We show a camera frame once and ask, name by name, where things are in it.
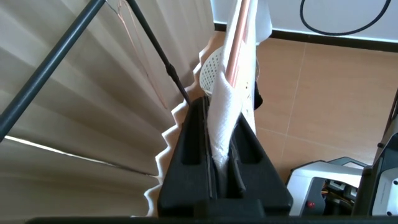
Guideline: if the black clothes rack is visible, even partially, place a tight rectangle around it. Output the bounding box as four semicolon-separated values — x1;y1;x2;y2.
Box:
0;0;192;142

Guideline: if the white laundry basket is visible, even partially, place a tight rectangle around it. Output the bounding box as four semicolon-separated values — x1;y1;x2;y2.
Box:
198;46;225;96

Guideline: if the black cable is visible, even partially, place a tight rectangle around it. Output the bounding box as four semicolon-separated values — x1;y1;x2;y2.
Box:
298;0;392;37

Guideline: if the beige curtain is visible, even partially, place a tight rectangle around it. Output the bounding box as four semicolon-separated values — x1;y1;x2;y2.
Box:
0;0;216;218

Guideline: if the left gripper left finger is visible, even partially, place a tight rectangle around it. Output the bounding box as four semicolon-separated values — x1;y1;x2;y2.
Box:
157;95;222;218

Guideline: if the black garment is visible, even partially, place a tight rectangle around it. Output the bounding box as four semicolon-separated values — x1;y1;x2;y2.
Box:
252;80;264;111

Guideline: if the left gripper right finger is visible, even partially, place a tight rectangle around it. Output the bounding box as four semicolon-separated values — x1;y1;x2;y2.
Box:
223;113;294;218

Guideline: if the white printed t-shirt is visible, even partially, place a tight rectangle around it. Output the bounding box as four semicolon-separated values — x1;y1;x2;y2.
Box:
206;0;274;171

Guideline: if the pink clothes hanger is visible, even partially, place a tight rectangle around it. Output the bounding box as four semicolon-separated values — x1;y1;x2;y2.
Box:
116;0;169;110
224;0;251;88

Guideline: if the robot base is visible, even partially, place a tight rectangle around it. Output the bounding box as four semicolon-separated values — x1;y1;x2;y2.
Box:
285;90;398;217

